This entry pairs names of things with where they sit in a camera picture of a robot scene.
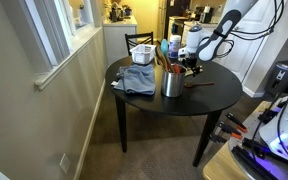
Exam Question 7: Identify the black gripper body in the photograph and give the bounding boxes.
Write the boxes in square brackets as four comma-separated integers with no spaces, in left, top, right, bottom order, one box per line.
[182,54,199,70]

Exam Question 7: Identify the light wooden workbench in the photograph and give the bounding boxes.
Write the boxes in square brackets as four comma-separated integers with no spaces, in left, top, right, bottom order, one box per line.
[202,99,268,180]

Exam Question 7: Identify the white counter cabinet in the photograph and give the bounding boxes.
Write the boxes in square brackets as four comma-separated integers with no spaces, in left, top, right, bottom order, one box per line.
[102,15,139,66]

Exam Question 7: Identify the small dark wooden spoon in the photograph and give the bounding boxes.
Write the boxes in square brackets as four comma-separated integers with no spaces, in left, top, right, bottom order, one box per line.
[183,81,216,89]

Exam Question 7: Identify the black dining chair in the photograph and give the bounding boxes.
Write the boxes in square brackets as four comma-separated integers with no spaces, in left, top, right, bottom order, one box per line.
[124,31,154,56]

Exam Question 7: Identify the silver utensil holder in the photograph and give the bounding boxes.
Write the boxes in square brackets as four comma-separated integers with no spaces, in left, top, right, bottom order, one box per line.
[161,64,187,98]

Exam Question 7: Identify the black coffee maker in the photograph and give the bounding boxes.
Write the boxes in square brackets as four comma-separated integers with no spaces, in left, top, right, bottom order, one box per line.
[109,6,119,23]

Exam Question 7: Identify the white plastic basket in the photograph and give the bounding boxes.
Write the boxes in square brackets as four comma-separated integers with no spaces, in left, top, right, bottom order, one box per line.
[129,43,157,66]

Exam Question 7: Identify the black kitchen appliance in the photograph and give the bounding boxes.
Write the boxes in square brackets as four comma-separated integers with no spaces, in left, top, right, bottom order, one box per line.
[193,4,216,24]

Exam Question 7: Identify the clear plastic jar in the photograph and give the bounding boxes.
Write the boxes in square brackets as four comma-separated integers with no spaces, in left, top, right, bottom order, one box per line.
[168,34,182,60]

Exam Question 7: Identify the teal silicone spatula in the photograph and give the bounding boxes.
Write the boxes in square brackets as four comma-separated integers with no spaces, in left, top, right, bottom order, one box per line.
[160,38,169,58]

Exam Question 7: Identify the red silicone spatula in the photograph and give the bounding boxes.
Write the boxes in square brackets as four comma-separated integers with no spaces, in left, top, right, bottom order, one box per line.
[172,63,182,74]

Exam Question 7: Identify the long light wooden spatula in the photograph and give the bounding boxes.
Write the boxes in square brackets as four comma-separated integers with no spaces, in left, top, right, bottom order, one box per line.
[185,68,204,77]

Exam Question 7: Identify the blue hanging towel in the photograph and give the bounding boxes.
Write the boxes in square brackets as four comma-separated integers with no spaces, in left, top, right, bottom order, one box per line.
[171,22,182,35]

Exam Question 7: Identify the white wall outlet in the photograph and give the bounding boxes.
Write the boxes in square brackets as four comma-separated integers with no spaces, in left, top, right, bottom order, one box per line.
[58,152,71,175]

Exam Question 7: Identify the black table leg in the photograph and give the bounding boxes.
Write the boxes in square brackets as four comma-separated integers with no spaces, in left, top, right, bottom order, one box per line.
[114,95,129,153]
[192,110,222,168]

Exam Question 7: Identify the black orange bar clamp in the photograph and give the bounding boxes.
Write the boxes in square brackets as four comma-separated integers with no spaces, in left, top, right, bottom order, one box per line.
[217,121,243,140]
[208,133,228,144]
[226,112,248,133]

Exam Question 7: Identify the white framed window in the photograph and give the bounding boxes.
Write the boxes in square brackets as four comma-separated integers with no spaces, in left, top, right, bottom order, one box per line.
[2,0,104,92]

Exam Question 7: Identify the blue cloth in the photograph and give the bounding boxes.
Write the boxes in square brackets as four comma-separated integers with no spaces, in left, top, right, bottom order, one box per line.
[110,63,157,96]

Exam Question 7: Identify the white panel door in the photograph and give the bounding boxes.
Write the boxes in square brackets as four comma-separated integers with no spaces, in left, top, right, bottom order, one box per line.
[215,0,285,83]

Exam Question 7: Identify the black metal rail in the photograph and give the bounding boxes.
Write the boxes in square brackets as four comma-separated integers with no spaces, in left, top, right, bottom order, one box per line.
[231,136,278,180]

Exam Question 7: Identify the black box device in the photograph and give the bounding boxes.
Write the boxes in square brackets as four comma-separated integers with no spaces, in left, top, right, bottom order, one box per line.
[264,59,288,98]

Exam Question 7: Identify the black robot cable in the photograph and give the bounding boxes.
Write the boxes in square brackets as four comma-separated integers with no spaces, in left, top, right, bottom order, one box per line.
[217,0,288,159]

